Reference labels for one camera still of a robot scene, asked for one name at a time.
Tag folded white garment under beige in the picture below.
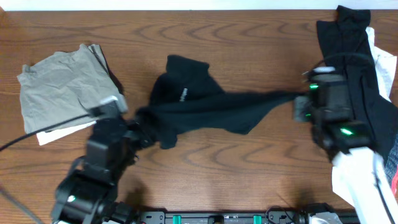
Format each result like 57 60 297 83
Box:
36 121 96 146

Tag black logo t-shirt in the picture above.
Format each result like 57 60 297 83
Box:
136 55 300 149

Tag folded beige t-shirt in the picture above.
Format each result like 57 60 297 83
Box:
17 44 119 133

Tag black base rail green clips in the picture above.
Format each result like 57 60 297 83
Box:
133 205 358 224

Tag grey red garment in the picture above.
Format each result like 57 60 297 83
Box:
384 149 397 195

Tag white garment in pile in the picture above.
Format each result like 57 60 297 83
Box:
331 27 397 206

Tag black garment in pile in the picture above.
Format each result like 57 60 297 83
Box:
317 6 397 159

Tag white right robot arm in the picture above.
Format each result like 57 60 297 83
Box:
295 72 397 223

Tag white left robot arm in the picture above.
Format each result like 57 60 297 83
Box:
51 118 154 223

